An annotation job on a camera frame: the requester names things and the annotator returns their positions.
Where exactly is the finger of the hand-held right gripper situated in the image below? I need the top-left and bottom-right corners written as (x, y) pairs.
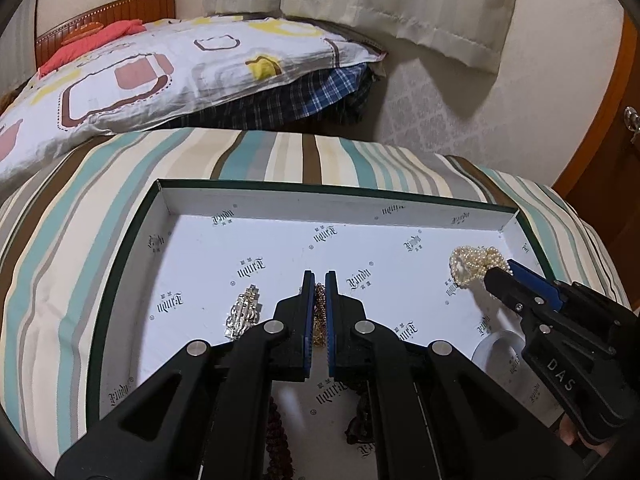
top-left (482, 266), bottom-right (547, 322)
top-left (508, 260), bottom-right (569, 307)

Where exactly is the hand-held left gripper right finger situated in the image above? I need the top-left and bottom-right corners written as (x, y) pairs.
top-left (324, 270), bottom-right (596, 480)

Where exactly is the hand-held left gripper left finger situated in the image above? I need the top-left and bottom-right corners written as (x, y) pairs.
top-left (54, 270), bottom-right (317, 480)

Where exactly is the gold chain bracelet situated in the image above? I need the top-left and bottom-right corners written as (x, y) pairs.
top-left (299, 282), bottom-right (328, 348)

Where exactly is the pearl necklace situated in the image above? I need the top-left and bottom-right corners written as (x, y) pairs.
top-left (449, 245), bottom-right (506, 290)

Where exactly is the white jade bangle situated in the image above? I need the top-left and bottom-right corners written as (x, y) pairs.
top-left (472, 329), bottom-right (526, 386)

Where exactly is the silver rhinestone hair clip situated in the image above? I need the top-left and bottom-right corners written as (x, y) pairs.
top-left (221, 284), bottom-right (263, 342)

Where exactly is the dark green cardboard tray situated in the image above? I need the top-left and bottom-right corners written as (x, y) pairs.
top-left (85, 178), bottom-right (563, 480)

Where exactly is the black bead bracelet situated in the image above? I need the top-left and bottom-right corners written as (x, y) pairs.
top-left (345, 390), bottom-right (373, 447)

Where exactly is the dark red bead bracelet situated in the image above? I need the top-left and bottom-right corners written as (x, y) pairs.
top-left (265, 395), bottom-right (301, 480)

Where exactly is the person's right hand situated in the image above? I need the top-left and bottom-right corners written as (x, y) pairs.
top-left (559, 417), bottom-right (598, 449)

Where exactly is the brown wooden door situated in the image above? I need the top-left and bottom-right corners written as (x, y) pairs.
top-left (550, 10), bottom-right (640, 311)

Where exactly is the striped tablecloth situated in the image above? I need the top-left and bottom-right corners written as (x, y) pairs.
top-left (0, 127), bottom-right (638, 476)

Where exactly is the bed with patterned quilt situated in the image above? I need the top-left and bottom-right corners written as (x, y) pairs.
top-left (0, 15), bottom-right (388, 186)

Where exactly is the wide white curtain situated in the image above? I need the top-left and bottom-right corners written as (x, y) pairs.
top-left (280, 0), bottom-right (523, 73)

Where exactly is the pink pillow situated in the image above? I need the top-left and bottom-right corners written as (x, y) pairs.
top-left (37, 19), bottom-right (143, 77)

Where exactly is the wooden bed headboard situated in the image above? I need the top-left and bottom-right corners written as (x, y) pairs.
top-left (34, 0), bottom-right (177, 68)

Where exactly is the orange cushion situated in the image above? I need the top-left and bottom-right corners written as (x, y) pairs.
top-left (65, 22), bottom-right (103, 43)

